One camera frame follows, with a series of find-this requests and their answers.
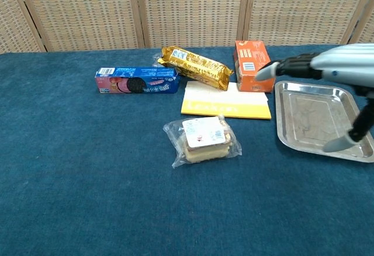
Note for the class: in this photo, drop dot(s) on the orange cardboard snack box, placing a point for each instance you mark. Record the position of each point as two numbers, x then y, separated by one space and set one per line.
251 60

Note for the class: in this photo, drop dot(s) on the dark blue tablecloth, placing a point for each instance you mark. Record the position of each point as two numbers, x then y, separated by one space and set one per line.
117 194

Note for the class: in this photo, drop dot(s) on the blue Oreo cookie box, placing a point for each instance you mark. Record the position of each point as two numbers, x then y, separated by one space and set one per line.
137 80

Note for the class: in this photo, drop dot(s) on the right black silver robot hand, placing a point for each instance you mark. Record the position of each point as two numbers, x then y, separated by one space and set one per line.
342 63

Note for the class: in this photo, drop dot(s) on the bread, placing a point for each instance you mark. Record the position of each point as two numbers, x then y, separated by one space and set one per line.
201 142

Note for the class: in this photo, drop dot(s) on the gold foil biscuit packet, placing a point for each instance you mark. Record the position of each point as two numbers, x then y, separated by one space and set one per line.
198 67

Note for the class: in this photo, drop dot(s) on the yellow and white flat packet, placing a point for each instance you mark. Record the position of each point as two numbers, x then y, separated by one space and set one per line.
225 107

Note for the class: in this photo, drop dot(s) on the clear plastic snack packet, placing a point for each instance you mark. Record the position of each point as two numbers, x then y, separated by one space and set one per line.
155 60

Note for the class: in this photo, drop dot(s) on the shiny metal tray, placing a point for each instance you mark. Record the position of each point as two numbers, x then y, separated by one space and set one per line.
309 115

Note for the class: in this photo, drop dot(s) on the woven bamboo screen panel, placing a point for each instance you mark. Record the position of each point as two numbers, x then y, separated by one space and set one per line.
14 19
368 13
81 10
304 7
193 10

